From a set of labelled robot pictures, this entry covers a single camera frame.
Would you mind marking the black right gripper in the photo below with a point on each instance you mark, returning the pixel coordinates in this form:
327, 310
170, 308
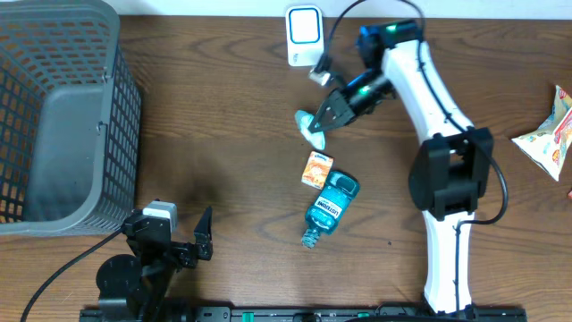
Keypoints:
340, 110

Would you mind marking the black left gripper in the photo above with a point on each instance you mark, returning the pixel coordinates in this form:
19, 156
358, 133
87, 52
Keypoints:
201, 250

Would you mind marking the light blue tissue pack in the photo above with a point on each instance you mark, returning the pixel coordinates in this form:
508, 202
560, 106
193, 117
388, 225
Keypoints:
303, 120

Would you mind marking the small orange box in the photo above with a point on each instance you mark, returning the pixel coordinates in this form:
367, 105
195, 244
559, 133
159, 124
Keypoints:
316, 170

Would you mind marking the blue Listerine mouthwash bottle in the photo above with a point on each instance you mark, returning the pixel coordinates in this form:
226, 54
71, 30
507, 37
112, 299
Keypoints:
325, 213

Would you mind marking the yellow wet wipes packet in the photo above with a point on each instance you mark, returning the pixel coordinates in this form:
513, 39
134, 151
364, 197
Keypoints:
548, 145

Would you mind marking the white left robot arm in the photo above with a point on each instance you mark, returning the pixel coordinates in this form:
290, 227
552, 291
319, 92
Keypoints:
133, 287

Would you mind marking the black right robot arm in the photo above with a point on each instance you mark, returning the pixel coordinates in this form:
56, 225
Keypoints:
450, 171

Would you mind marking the white barcode scanner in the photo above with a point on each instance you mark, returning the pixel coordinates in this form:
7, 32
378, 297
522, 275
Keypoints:
305, 36

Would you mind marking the grey plastic mesh basket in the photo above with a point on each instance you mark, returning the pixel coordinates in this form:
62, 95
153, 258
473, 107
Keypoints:
70, 120

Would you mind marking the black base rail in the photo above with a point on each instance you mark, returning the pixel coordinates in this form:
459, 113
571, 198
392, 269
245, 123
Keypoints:
385, 312

